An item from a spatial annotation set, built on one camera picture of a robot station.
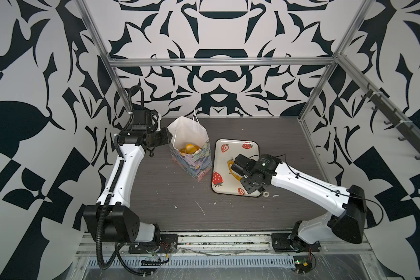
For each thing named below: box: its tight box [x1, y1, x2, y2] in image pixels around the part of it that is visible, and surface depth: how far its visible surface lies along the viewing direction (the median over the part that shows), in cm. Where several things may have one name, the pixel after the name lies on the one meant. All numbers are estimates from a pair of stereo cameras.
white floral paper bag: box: [166, 109, 213, 182], surface depth 87 cm
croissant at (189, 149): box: [179, 143, 201, 156], surface depth 91 cm
